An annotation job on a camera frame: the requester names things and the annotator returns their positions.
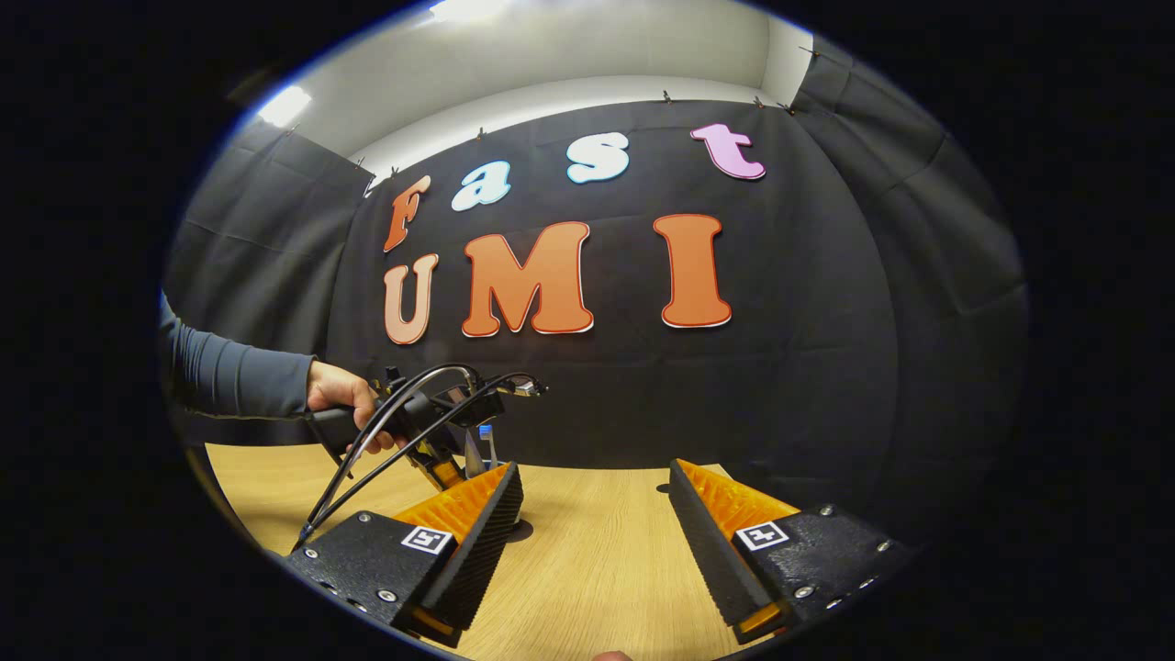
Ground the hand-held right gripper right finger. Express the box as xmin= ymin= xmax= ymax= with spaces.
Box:
xmin=668 ymin=459 xmax=914 ymax=644

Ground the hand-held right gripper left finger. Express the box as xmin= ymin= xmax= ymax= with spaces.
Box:
xmin=285 ymin=461 xmax=524 ymax=648

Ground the wooden desktop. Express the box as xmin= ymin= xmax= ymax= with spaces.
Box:
xmin=204 ymin=443 xmax=800 ymax=661

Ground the black backdrop cloth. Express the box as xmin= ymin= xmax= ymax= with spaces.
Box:
xmin=163 ymin=37 xmax=1027 ymax=552

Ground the ceiling light panel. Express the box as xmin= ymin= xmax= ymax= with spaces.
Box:
xmin=255 ymin=85 xmax=313 ymax=128

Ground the black cable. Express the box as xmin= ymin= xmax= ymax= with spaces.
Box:
xmin=298 ymin=364 xmax=483 ymax=543
xmin=308 ymin=372 xmax=543 ymax=538

